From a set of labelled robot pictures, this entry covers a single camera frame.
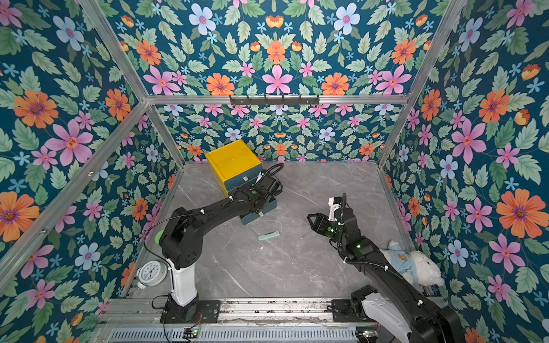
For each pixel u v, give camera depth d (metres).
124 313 0.75
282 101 0.92
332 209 0.72
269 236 0.93
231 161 0.91
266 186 0.73
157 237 0.88
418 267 0.75
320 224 0.70
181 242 0.49
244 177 0.89
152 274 0.79
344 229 0.59
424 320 0.40
